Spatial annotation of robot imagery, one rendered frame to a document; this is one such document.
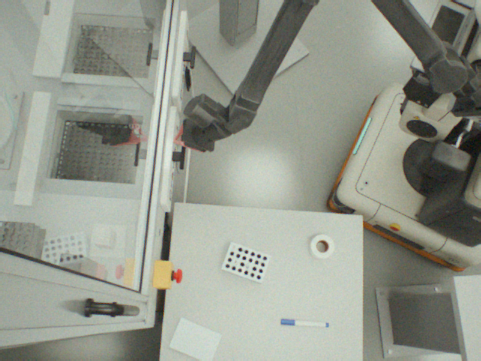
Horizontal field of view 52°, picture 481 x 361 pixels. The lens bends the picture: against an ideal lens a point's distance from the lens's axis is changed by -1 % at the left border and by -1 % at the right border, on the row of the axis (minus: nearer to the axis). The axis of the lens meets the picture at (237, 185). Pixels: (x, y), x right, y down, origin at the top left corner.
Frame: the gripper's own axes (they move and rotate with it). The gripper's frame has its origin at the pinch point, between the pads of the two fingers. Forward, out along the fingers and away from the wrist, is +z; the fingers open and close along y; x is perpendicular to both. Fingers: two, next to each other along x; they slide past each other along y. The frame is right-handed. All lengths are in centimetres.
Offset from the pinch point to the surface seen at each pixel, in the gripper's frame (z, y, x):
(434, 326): -22, -100, 42
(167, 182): 1.5, 1.4, 11.9
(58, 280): -56, 49, 44
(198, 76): 76, -53, -68
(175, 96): 2.3, 2.4, -13.7
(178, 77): 2.0, 2.4, -19.6
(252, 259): -4.7, -26.8, 29.0
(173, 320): 12, -13, 48
